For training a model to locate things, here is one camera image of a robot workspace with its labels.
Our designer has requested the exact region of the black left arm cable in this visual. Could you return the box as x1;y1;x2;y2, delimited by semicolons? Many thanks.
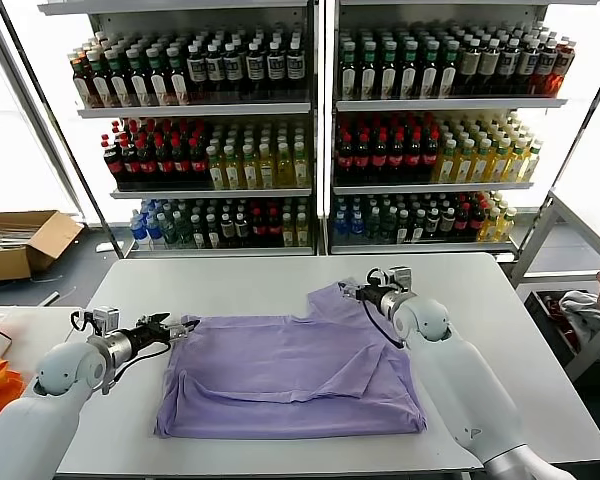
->
69;309;174;399

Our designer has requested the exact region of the black storage bin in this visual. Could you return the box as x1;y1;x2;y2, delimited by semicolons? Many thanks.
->
523;288;600;369

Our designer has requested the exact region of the dark bottle beige label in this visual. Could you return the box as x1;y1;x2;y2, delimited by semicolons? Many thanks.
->
458;38;481;95
478;38;500;95

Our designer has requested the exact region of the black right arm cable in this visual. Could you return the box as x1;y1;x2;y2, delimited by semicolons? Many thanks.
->
362;267;409;351

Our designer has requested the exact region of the grey white crumpled cloth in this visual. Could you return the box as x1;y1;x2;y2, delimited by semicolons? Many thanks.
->
557;289;600;347

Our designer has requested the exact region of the brown tea bottle green cap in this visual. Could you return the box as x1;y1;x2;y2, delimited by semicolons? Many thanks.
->
147;46;171;106
105;47;131;108
439;40;459;97
419;40;440;98
168;45;191;105
126;46;151;107
87;49;112;108
339;41;360;99
399;40;420;98
359;41;380;99
379;41;400;99

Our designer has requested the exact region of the black metal frame post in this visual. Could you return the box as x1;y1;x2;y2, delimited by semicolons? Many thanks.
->
547;47;600;197
0;0;123;257

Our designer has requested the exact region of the cola bottle red cap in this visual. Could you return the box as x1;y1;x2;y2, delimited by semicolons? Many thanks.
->
371;131;391;182
267;207;284;244
121;138;142;183
252;207;269;244
154;137;176;183
189;137;210;183
336;132;356;182
353;132;374;182
388;131;408;181
103;136;126;183
422;129;440;179
405;130;425;181
469;201;486;235
138;137;160;183
454;202;471;237
172;138;192;183

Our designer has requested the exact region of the reddish tea bottle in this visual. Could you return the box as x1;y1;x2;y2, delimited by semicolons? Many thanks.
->
69;52;95;108
552;41;576;95

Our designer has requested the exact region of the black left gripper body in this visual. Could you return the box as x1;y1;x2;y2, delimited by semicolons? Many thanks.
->
129;323;174;357

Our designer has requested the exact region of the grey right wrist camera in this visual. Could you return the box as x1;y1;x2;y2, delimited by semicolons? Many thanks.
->
387;267;414;291

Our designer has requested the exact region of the grey metal rack frame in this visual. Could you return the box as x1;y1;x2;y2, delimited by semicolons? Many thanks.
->
509;189;600;381

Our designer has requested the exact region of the red crumpled garment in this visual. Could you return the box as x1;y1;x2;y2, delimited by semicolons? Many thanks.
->
544;294;581;354

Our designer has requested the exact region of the open cardboard box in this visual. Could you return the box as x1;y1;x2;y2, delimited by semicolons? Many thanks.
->
0;209;86;282

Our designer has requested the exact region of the purple printed T-shirt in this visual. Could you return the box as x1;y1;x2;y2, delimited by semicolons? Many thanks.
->
153;282;428;441

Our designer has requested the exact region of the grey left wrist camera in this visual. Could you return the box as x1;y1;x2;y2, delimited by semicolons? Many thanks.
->
92;308;120;334

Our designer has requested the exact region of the dark bottle blue white label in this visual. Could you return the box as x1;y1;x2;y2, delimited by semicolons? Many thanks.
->
205;43;227;93
498;38;519;95
187;43;210;94
516;39;537;95
285;41;306;93
266;41;287;93
224;42;246;93
533;40;555;95
246;41;267;93

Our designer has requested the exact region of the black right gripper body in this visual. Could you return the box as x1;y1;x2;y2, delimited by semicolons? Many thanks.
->
355;284;387;306

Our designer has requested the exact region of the green drink bottle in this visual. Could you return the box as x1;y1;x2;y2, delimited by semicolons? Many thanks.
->
365;206;383;242
162;210;179;245
176;211;194;246
381;205;398;242

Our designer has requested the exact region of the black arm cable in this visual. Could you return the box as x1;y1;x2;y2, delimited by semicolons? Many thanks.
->
69;309;174;399
362;267;409;351

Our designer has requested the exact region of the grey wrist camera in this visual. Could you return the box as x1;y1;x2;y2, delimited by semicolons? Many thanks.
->
387;267;414;291
92;308;120;334

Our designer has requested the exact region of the grey metal shelving unit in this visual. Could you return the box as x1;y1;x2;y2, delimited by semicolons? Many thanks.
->
329;0;569;254
37;0;317;257

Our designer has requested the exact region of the white plastic strips bundle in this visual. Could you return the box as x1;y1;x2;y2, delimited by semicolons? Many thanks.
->
0;226;34;249

